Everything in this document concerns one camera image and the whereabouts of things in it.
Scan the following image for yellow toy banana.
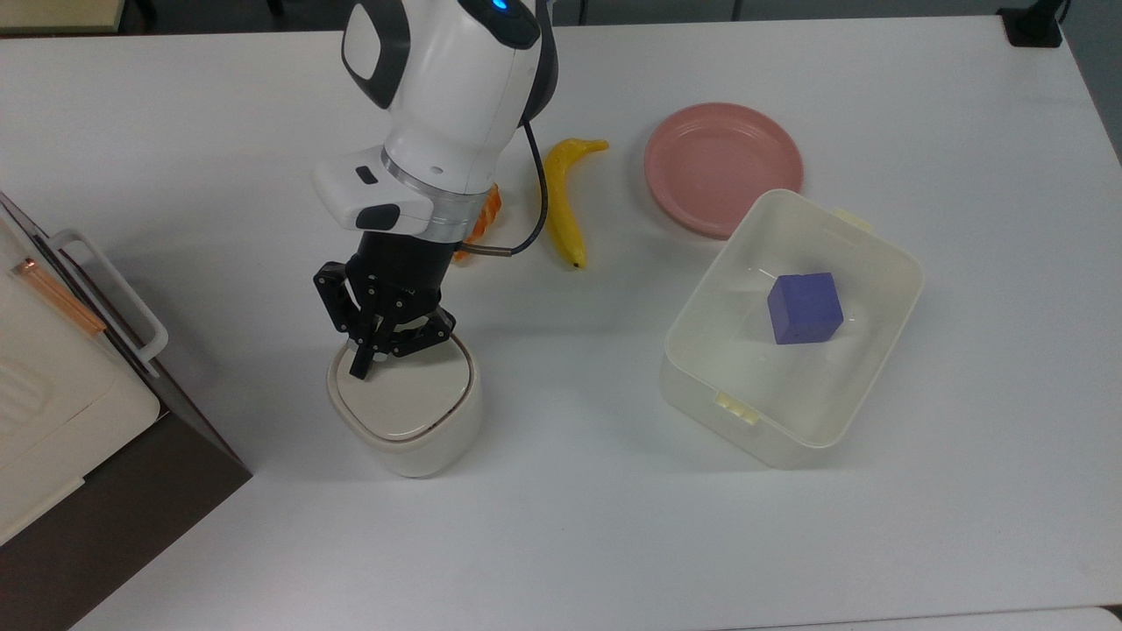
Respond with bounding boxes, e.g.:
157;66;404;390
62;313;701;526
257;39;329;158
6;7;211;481
542;138;609;270

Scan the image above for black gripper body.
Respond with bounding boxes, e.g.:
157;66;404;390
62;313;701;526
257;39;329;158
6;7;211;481
313;230;457;344

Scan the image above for pink plastic plate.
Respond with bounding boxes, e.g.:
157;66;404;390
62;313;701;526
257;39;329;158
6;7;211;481
644;103;805;239

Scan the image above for blue cube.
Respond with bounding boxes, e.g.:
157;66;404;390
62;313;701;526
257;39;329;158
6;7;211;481
767;272;845;345

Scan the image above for black stand clamp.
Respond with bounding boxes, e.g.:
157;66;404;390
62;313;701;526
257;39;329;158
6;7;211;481
998;0;1066;49

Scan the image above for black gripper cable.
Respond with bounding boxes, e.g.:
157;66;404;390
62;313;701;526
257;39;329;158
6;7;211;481
454;118;550;258

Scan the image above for cream toy microwave box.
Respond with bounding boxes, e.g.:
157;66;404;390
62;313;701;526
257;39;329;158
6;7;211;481
0;206;163;546

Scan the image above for white plastic storage bin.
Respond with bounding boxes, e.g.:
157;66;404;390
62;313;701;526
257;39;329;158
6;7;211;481
659;188;924;470

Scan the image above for toy bread slice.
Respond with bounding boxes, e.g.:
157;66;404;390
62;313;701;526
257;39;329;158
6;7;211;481
454;182;503;266

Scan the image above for white toaster oven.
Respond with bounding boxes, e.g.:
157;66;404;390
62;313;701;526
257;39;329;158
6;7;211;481
0;191;253;631

